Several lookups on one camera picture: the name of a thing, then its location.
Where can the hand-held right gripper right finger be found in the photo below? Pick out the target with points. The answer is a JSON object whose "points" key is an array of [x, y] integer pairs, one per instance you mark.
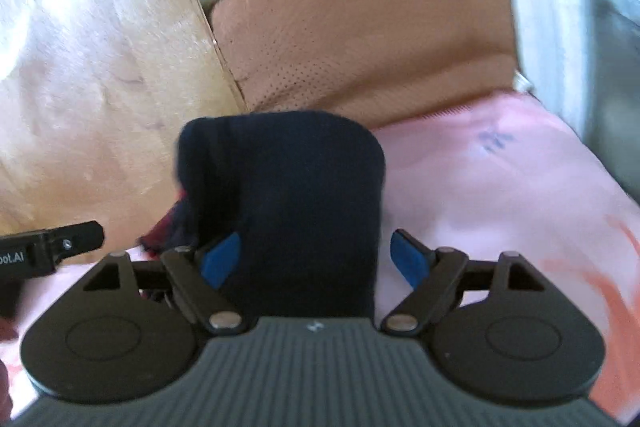
{"points": [[407, 257]]}

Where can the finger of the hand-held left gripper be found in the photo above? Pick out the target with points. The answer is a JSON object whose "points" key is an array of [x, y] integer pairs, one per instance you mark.
{"points": [[70, 242]]}

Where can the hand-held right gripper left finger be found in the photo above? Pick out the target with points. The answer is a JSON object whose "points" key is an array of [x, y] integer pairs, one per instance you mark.
{"points": [[220, 259]]}

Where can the navy red reindeer pattern sweater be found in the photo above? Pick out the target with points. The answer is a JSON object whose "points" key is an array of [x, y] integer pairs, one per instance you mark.
{"points": [[300, 207]]}

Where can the wooden headboard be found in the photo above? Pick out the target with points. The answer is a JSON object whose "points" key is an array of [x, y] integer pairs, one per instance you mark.
{"points": [[100, 82]]}

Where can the brown perforated cushion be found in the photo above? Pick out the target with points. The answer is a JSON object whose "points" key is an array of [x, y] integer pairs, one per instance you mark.
{"points": [[360, 42]]}

